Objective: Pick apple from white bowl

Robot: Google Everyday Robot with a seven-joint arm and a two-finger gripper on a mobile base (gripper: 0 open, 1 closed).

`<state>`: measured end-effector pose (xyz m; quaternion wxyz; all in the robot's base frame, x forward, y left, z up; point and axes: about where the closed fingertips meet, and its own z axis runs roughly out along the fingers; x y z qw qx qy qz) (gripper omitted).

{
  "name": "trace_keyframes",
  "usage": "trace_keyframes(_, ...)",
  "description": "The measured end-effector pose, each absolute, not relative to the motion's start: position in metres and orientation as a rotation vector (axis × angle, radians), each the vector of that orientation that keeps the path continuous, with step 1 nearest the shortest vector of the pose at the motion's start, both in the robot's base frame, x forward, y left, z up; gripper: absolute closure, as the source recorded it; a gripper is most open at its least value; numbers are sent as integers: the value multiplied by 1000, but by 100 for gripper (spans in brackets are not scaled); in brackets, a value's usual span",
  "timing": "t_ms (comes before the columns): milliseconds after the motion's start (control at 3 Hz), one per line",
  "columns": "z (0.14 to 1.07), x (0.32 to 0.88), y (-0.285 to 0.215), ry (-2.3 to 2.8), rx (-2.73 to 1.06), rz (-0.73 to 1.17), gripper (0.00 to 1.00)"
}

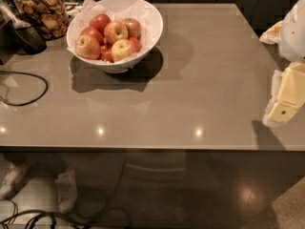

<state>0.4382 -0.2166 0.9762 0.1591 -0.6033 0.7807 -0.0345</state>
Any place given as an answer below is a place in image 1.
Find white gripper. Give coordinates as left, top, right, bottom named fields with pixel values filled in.
left=259, top=0, right=305, bottom=128

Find yellow-red apple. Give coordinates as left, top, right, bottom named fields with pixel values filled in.
left=112, top=39, right=136, bottom=62
left=104, top=21, right=129, bottom=45
left=74, top=34, right=100, bottom=60

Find small red apple right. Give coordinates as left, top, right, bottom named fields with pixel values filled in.
left=129, top=37, right=142, bottom=52

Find small red apple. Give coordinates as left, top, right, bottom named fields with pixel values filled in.
left=100, top=46, right=113, bottom=63
left=129, top=37, right=142, bottom=52

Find white paper bowl liner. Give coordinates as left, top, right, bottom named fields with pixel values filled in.
left=66, top=0, right=160, bottom=65

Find back right apple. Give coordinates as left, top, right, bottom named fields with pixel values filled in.
left=122, top=18, right=141, bottom=38

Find white ceramic bowl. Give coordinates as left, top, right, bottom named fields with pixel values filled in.
left=66, top=0, right=164, bottom=74

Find small red apple bottom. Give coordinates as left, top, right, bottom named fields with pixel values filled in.
left=100, top=46, right=113, bottom=63

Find red apple back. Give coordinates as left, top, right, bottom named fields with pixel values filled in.
left=90, top=13, right=111, bottom=33

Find red apple left middle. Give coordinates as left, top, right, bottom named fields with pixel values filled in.
left=81, top=27, right=104, bottom=45

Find glass jar of dried chips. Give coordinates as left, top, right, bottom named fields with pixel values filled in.
left=13, top=0, right=69, bottom=40

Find right white sock foot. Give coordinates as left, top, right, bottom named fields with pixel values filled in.
left=55, top=167, right=77, bottom=214

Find white sock foot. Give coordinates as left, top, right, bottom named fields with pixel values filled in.
left=55, top=167, right=77, bottom=214
left=0, top=163, right=30, bottom=199

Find black appliance at left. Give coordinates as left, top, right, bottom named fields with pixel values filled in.
left=0, top=0, right=47, bottom=55

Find left white sock foot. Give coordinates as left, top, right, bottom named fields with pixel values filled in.
left=0, top=163, right=30, bottom=199

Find black cable on table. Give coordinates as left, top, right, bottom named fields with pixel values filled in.
left=0, top=70, right=49, bottom=107

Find cables on floor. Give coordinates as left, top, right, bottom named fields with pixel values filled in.
left=0, top=162, right=132, bottom=229

